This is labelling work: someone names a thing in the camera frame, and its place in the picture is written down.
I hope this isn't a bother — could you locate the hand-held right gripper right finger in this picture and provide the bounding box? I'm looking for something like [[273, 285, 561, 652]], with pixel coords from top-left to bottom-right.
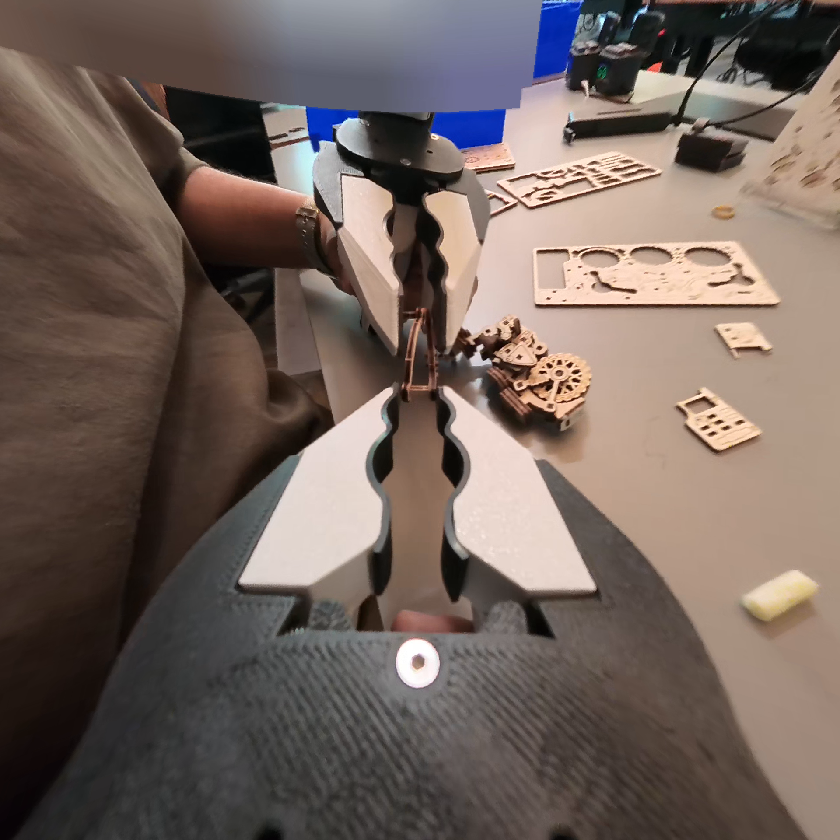
[[436, 386, 599, 624]]

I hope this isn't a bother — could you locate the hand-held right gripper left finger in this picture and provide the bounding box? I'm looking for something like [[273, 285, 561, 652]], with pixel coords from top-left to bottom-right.
[[238, 384, 399, 631]]

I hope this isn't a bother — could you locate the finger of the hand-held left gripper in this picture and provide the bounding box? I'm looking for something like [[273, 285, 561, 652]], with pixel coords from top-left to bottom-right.
[[338, 174, 403, 358], [423, 187, 484, 354]]

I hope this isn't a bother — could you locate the small wooden puzzle part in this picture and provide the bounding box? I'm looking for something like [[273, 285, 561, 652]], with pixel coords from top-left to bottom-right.
[[399, 307, 442, 403]]

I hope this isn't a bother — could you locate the person's left forearm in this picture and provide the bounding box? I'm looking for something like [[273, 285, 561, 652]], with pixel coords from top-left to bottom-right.
[[176, 164, 309, 270]]

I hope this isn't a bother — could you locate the grey desk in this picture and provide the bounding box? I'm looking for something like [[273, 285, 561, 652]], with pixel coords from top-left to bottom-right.
[[269, 66, 840, 840]]

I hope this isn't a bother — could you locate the person's left hand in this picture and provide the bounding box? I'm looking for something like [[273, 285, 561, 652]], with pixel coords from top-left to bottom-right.
[[323, 233, 357, 298]]

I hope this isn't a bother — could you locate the metal wristwatch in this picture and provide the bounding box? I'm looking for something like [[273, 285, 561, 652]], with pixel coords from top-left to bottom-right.
[[294, 199, 337, 275]]

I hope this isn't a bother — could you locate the blue plastic crate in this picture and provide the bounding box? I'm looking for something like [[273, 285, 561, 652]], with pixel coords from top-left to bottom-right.
[[305, 105, 506, 142], [533, 0, 585, 81]]

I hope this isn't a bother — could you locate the dark brown wooden sheet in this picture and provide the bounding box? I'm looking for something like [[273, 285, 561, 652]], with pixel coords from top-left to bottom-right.
[[459, 146, 516, 173]]

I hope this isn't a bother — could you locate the wooden mechanical gear model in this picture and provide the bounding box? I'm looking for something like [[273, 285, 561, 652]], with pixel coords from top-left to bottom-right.
[[457, 315, 592, 434]]

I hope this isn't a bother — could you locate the wooden sheet with round holes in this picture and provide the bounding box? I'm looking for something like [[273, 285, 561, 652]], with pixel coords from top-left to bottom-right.
[[533, 241, 782, 308]]

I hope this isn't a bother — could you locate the long black bar device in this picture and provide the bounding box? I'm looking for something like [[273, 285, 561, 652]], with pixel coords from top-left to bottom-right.
[[563, 108, 677, 143]]

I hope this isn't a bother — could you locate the openwork wooden puzzle sheet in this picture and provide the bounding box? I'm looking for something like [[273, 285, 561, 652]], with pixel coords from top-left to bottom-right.
[[497, 152, 664, 210]]

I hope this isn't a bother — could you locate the black battery charger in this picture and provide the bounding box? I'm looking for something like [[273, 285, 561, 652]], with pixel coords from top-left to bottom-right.
[[594, 45, 641, 99], [566, 39, 608, 91]]

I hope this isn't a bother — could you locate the small slotted wooden offcut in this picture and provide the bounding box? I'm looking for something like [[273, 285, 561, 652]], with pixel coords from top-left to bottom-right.
[[676, 387, 763, 454]]

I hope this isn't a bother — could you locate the small black box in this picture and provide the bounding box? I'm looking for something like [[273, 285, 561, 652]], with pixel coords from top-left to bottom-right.
[[675, 117, 749, 173]]

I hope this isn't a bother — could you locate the person's brown shirt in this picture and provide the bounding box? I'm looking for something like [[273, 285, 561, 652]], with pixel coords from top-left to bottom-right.
[[0, 46, 332, 840]]

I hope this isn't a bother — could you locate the small square wooden offcut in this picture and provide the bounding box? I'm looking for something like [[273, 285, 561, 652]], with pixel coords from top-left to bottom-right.
[[714, 322, 773, 359]]

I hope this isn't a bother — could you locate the printed instruction booklet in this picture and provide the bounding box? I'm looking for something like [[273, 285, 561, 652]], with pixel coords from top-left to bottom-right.
[[740, 62, 840, 231]]

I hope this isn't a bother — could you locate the black cable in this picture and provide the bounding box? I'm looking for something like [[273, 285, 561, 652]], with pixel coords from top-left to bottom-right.
[[672, 0, 772, 126]]

